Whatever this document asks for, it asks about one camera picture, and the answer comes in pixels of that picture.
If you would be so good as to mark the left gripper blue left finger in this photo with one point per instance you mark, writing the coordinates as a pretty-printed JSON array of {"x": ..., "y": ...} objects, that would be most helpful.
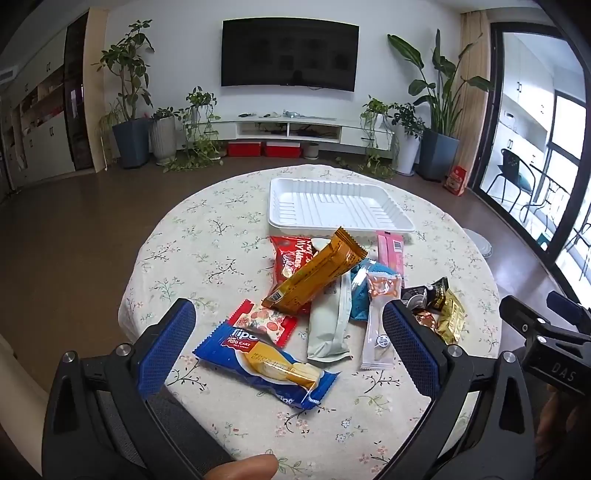
[{"x": 160, "y": 345}]

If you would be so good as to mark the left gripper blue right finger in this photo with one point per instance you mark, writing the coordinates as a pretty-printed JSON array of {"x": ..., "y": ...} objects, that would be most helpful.
[{"x": 407, "y": 338}]

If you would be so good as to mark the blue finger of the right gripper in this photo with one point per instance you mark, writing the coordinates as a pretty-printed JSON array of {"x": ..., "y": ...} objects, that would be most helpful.
[
  {"x": 566, "y": 308},
  {"x": 528, "y": 323}
]

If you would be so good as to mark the red star-pattern candy packet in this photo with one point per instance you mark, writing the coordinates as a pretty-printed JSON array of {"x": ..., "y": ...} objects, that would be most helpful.
[{"x": 426, "y": 319}]

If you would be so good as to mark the gold foil snack packet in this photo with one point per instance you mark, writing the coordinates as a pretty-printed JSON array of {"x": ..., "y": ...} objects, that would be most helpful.
[{"x": 452, "y": 319}]

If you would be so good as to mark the blue Tipo cake packet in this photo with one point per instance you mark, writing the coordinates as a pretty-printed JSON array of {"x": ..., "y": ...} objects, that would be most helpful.
[{"x": 263, "y": 365}]

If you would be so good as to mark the clear orange-cat candy packet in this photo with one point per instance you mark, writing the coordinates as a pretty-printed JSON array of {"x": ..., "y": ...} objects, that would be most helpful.
[{"x": 378, "y": 350}]

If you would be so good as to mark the light blue snack packet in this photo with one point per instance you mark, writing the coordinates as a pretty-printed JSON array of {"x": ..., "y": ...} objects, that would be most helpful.
[{"x": 359, "y": 287}]

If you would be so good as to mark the pale green long snack packet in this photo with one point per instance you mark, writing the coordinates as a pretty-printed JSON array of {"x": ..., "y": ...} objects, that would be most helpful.
[{"x": 329, "y": 318}]

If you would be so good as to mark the small red floral candy packet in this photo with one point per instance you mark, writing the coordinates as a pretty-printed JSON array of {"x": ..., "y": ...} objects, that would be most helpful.
[{"x": 251, "y": 316}]

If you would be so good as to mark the pink snack bar packet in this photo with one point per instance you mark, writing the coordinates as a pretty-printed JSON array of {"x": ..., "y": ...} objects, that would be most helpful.
[{"x": 391, "y": 251}]

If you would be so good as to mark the orange snack bar packet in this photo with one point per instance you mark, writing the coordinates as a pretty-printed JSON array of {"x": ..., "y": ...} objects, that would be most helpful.
[{"x": 337, "y": 258}]

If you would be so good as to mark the red Mylikes chocolate packet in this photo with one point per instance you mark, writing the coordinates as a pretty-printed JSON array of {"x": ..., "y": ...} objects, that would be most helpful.
[{"x": 292, "y": 253}]

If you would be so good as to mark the person's right hand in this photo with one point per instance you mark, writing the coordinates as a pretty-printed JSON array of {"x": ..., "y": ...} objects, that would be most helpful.
[{"x": 557, "y": 417}]

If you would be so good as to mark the person's left hand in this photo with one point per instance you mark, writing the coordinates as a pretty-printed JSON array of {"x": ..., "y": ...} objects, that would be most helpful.
[{"x": 259, "y": 467}]

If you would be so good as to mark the white round trash bin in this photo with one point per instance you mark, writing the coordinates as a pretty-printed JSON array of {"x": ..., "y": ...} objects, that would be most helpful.
[{"x": 482, "y": 244}]

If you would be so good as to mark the floral white tablecloth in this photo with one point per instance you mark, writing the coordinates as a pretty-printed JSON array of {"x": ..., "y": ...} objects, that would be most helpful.
[{"x": 212, "y": 249}]

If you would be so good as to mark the black balcony chair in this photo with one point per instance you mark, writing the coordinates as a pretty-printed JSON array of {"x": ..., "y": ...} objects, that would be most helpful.
[{"x": 516, "y": 171}]

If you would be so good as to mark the red gift bag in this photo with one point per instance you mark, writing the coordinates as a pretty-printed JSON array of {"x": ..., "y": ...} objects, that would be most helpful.
[{"x": 456, "y": 181}]

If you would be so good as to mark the white plastic tray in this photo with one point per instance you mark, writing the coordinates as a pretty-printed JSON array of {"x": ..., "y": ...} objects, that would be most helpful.
[{"x": 319, "y": 207}]

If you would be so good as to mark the large leaf plant blue pot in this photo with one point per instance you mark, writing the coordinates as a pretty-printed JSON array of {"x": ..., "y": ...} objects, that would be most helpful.
[{"x": 439, "y": 144}]

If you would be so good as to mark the trailing pothos plant left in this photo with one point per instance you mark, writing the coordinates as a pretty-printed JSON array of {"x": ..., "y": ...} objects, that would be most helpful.
[{"x": 201, "y": 145}]

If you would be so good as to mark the trailing pothos plant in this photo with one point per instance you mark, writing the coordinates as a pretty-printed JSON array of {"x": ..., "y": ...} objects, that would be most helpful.
[
  {"x": 201, "y": 145},
  {"x": 374, "y": 137}
]

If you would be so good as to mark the left red storage box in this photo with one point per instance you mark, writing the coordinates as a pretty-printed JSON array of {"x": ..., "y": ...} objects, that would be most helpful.
[{"x": 244, "y": 149}]

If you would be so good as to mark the red storage box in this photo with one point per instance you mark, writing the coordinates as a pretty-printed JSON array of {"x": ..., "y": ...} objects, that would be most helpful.
[
  {"x": 244, "y": 149},
  {"x": 283, "y": 149}
]

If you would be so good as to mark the trailing pothos plant right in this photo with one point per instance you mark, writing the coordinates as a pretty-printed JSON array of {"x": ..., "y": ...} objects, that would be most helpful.
[{"x": 374, "y": 137}]

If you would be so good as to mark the right red storage box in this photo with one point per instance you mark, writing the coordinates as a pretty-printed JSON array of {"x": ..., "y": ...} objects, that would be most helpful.
[{"x": 283, "y": 149}]

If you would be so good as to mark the plant in white ribbed pot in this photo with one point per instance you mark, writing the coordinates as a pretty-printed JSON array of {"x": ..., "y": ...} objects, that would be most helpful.
[{"x": 163, "y": 135}]

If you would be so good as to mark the bushy plant white pot right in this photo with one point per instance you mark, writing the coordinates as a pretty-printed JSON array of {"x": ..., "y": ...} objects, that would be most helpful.
[{"x": 408, "y": 133}]

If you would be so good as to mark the white tv console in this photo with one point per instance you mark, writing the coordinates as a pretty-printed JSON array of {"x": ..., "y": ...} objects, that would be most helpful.
[{"x": 323, "y": 131}]

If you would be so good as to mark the small white pot under console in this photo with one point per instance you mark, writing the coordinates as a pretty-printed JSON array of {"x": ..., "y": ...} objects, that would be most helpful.
[{"x": 311, "y": 150}]

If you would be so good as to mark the white cabinet shelving unit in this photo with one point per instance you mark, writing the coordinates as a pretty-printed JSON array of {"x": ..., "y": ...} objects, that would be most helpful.
[{"x": 33, "y": 122}]

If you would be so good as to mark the tall plant in blue pot left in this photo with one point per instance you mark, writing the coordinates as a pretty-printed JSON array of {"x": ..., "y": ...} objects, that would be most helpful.
[{"x": 124, "y": 61}]

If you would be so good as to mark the beige curtain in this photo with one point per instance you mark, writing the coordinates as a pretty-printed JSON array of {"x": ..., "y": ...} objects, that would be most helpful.
[{"x": 475, "y": 28}]

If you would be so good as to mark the wall-mounted black television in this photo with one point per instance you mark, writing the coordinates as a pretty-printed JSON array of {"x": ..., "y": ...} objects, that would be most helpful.
[{"x": 281, "y": 51}]

